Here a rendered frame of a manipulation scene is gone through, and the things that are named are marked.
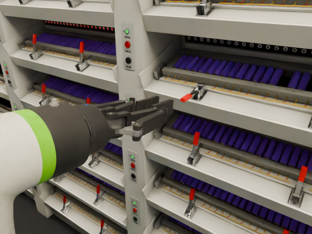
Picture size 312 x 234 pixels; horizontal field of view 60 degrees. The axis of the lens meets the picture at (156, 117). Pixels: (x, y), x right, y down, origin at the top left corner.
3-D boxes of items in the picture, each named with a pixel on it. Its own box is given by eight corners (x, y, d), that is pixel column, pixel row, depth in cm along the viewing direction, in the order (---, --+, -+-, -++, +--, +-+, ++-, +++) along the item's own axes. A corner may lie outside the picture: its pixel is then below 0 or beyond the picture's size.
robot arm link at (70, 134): (55, 112, 29) (9, 94, 34) (57, 204, 33) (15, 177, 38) (96, 103, 34) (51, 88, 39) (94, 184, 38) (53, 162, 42)
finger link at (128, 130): (97, 120, 40) (119, 131, 37) (124, 114, 44) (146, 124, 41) (96, 135, 41) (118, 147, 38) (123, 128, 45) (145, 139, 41)
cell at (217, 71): (227, 66, 75) (217, 79, 72) (221, 65, 76) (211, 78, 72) (227, 60, 74) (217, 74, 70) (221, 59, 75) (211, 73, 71)
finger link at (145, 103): (137, 116, 52) (134, 115, 53) (158, 109, 58) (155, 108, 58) (138, 101, 51) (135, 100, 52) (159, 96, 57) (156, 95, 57)
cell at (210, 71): (220, 65, 76) (210, 78, 73) (214, 63, 77) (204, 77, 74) (220, 59, 75) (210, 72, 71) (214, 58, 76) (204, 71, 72)
